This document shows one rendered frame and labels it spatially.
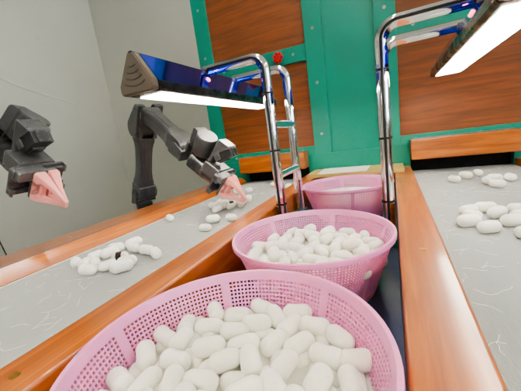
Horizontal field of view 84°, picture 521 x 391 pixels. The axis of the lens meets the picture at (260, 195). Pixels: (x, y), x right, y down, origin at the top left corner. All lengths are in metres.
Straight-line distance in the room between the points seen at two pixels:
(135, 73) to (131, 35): 2.48
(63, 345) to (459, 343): 0.34
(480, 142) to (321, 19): 0.70
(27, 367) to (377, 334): 0.30
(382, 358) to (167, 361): 0.19
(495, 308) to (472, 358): 0.12
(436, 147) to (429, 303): 0.87
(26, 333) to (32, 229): 2.33
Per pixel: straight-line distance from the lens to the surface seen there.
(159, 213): 0.91
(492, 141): 1.17
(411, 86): 1.21
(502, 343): 0.34
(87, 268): 0.59
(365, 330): 0.30
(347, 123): 1.21
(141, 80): 0.59
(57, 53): 3.14
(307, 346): 0.31
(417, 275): 0.37
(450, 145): 1.15
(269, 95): 0.69
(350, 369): 0.28
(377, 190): 0.83
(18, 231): 2.75
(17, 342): 0.47
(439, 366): 0.26
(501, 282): 0.43
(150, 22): 2.93
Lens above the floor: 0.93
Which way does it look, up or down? 11 degrees down
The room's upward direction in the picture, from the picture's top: 8 degrees counter-clockwise
